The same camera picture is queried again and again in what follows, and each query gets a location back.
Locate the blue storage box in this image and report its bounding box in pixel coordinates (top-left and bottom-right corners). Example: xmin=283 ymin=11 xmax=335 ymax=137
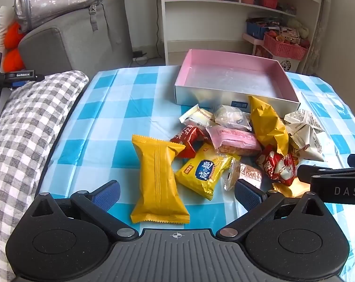
xmin=246 ymin=20 xmax=272 ymax=39

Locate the grey patterned backpack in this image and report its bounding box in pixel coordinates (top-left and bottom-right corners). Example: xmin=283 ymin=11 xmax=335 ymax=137
xmin=14 ymin=0 xmax=106 ymax=33

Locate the white pillow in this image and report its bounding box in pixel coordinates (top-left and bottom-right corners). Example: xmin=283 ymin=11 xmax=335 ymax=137
xmin=0 ymin=6 xmax=16 ymax=53

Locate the red and white snack packet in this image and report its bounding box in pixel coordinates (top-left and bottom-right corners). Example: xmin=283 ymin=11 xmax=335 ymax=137
xmin=256 ymin=145 xmax=298 ymax=187

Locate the pink and silver cardboard box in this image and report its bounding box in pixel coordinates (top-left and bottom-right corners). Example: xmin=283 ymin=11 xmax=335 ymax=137
xmin=174 ymin=49 xmax=301 ymax=113

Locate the clear white pastry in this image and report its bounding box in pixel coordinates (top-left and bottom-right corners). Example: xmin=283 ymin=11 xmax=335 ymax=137
xmin=214 ymin=105 xmax=252 ymax=132

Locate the small orange snack packet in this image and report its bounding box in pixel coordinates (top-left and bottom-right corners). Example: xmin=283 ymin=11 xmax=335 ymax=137
xmin=272 ymin=179 xmax=312 ymax=199

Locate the white bookshelf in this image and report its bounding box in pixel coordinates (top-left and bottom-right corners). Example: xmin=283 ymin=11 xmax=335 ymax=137
xmin=160 ymin=0 xmax=332 ymax=67

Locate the beige curtain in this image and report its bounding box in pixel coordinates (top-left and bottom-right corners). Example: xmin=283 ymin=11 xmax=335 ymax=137
xmin=308 ymin=0 xmax=332 ymax=74

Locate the dark red snack packet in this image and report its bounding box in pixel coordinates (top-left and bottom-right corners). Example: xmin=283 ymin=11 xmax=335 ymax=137
xmin=170 ymin=125 xmax=209 ymax=159

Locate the large red basket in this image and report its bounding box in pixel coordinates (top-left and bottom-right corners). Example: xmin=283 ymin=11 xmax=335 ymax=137
xmin=264 ymin=32 xmax=309 ymax=61

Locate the cream snack packet red stripe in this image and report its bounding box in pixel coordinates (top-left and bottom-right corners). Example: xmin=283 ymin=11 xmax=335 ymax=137
xmin=178 ymin=104 xmax=216 ymax=127

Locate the white patterned bin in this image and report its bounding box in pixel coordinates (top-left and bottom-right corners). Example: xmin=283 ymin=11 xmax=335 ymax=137
xmin=279 ymin=59 xmax=301 ymax=72

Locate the pink stool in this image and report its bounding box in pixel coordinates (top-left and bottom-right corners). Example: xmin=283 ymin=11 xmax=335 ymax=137
xmin=243 ymin=34 xmax=266 ymax=56

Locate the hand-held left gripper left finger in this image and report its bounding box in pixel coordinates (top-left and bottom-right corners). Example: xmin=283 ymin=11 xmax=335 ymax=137
xmin=31 ymin=180 xmax=138 ymax=240

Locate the grey checked cushion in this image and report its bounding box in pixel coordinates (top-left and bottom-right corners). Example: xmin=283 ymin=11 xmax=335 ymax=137
xmin=0 ymin=70 xmax=90 ymax=282

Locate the white text-printed snack packet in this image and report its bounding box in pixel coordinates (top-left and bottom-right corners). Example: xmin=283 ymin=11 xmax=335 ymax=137
xmin=284 ymin=109 xmax=325 ymax=133

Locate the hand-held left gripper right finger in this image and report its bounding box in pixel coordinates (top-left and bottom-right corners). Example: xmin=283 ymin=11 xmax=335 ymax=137
xmin=216 ymin=179 xmax=325 ymax=240

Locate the black device on stand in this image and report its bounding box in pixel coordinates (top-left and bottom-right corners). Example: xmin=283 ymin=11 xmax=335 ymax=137
xmin=0 ymin=51 xmax=46 ymax=90

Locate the pink snack packet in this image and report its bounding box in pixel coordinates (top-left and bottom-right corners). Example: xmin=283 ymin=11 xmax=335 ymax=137
xmin=205 ymin=125 xmax=263 ymax=157

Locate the blue checked tablecloth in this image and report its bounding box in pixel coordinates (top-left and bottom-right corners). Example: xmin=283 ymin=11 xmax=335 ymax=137
xmin=39 ymin=65 xmax=355 ymax=282

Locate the orange plush toy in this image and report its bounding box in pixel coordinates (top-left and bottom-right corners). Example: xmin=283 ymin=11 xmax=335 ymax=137
xmin=4 ymin=22 xmax=27 ymax=71

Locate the clear brown biscuit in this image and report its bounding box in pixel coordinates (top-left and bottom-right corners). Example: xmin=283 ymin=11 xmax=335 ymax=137
xmin=224 ymin=161 xmax=263 ymax=191

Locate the grey sofa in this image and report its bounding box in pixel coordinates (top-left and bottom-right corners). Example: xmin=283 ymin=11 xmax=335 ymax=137
xmin=19 ymin=0 xmax=134 ymax=80

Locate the white snack packet nut picture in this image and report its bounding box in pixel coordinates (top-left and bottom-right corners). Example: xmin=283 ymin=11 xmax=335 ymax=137
xmin=286 ymin=123 xmax=325 ymax=162

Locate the large plain yellow snack packet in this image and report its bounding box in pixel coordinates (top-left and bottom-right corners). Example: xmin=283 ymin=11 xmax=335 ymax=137
xmin=130 ymin=134 xmax=190 ymax=224

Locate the yellow snack packet blue label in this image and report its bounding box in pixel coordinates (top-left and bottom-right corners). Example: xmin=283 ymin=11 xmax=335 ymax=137
xmin=174 ymin=144 xmax=234 ymax=201

